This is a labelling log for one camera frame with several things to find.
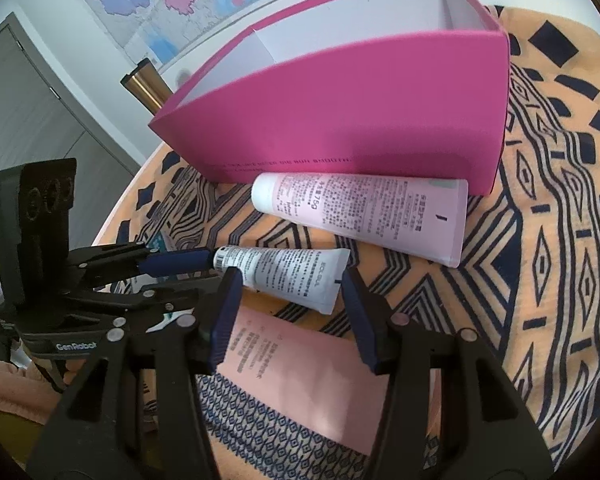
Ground orange patterned blanket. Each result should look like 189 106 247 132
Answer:
92 5 600 480

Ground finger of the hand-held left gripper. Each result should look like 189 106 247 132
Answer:
80 277 228 328
70 242 215 286

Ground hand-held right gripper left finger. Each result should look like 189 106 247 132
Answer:
25 266 245 480

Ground white tube with black cap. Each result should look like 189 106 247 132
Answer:
212 245 352 316

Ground flat pink carton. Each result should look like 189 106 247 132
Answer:
215 305 431 456

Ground gold metal tumbler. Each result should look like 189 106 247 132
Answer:
120 59 173 111

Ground grey door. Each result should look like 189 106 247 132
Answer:
0 12 141 221

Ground person's left forearm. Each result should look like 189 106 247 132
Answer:
0 357 66 426

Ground pink cardboard box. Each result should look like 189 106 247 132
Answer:
147 0 511 196

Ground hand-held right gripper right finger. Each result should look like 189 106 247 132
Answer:
341 266 553 480

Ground large pink tube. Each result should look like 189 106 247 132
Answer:
251 172 469 267

